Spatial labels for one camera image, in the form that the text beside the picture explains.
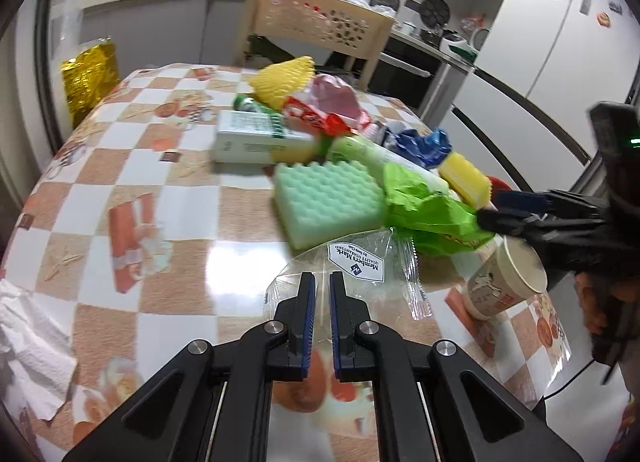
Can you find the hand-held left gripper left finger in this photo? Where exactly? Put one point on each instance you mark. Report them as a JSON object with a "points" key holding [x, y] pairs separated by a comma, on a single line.
{"points": [[309, 332]]}

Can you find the white paper towel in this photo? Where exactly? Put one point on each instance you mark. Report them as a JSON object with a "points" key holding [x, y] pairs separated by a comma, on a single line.
{"points": [[30, 347]]}

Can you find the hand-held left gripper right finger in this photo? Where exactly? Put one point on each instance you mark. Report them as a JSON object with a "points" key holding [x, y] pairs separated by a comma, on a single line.
{"points": [[336, 332]]}

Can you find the white kitchen counter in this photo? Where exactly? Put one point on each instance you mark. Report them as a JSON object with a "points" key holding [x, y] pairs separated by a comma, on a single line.
{"points": [[150, 17]]}

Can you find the green white bottle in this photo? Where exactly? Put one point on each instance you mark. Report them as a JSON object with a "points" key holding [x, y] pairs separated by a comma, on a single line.
{"points": [[247, 103]]}

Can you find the green sponge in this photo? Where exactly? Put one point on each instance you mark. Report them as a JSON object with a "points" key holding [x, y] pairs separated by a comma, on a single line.
{"points": [[325, 202]]}

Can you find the beige plastic chair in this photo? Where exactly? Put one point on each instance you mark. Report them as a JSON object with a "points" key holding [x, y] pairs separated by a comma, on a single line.
{"points": [[310, 17]]}

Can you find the checkered tablecloth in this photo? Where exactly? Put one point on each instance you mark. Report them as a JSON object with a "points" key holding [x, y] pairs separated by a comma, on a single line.
{"points": [[150, 152]]}

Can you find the blue plastic bag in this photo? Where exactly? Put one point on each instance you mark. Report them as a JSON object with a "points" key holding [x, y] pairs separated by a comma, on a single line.
{"points": [[422, 147]]}

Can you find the person's right hand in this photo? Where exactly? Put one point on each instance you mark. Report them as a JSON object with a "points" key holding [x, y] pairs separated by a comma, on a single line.
{"points": [[592, 304]]}

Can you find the white kitchen appliance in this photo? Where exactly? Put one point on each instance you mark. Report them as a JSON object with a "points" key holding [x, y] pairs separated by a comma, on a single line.
{"points": [[457, 45]]}

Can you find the yellow foam fruit net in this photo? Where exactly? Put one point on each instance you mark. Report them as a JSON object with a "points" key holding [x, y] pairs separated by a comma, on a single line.
{"points": [[280, 80]]}

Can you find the round sectioned pan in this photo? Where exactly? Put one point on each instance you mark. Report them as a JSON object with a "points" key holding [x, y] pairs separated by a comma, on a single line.
{"points": [[434, 10]]}

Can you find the white refrigerator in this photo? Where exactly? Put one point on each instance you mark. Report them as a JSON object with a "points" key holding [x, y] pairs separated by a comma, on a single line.
{"points": [[550, 42]]}

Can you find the paper cup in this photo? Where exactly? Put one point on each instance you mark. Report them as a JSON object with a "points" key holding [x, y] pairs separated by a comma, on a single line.
{"points": [[500, 287]]}

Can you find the yellow sponge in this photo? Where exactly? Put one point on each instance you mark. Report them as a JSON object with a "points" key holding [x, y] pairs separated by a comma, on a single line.
{"points": [[465, 177]]}

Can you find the red white wrapper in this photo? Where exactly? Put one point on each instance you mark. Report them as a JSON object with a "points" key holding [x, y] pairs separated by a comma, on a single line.
{"points": [[312, 117]]}

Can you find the clear plastic wrapper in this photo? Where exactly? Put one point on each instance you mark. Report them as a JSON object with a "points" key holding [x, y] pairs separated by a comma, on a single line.
{"points": [[390, 282]]}

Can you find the white green carton box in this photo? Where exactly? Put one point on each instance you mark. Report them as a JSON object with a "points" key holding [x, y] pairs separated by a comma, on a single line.
{"points": [[250, 140]]}

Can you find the gold foil bag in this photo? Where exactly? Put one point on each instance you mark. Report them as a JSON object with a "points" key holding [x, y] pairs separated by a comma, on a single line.
{"points": [[90, 77]]}

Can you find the white green tube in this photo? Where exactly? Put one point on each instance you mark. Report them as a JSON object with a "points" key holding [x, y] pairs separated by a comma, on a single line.
{"points": [[370, 150]]}

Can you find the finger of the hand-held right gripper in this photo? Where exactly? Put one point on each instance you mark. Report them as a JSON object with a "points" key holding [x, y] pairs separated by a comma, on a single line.
{"points": [[520, 199], [505, 222]]}

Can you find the pink plastic bag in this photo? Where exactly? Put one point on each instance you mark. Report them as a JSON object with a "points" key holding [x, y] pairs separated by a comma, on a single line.
{"points": [[335, 97]]}

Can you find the built-in oven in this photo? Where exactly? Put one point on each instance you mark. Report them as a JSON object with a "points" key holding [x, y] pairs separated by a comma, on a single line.
{"points": [[410, 72]]}

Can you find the green plastic bag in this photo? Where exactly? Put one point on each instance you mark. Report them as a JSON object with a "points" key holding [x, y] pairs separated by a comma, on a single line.
{"points": [[430, 214]]}

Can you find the round grey pan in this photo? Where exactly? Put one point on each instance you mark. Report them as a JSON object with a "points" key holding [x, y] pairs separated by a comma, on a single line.
{"points": [[385, 0]]}

